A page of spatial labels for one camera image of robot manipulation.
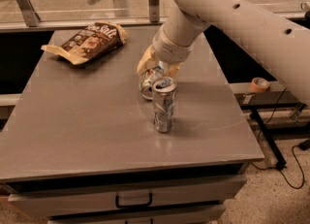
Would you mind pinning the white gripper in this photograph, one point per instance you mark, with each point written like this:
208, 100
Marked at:
170, 51

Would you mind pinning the green white 7up can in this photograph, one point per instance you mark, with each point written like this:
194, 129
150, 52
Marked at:
147, 79

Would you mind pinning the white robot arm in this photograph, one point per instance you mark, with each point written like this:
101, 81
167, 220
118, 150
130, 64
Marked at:
279, 45

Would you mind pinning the silver blue redbull can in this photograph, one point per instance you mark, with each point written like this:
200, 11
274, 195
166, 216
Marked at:
163, 100

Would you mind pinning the brown chip bag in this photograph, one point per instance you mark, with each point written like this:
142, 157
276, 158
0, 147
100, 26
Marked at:
95, 40

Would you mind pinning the orange tape roll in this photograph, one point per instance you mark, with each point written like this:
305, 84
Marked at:
259, 85

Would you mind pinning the upper grey drawer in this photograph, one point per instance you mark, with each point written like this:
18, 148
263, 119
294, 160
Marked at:
96, 199

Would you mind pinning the grey drawer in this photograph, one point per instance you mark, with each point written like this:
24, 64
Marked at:
186, 215
96, 199

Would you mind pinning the black table leg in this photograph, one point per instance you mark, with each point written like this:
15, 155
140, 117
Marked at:
281, 162

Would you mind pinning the lower grey drawer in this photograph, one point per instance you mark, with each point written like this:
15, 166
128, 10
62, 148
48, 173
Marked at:
186, 215

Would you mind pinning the black drawer handle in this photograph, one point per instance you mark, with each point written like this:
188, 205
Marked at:
133, 200

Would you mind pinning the left metal railing bracket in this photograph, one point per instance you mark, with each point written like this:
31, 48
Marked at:
30, 17

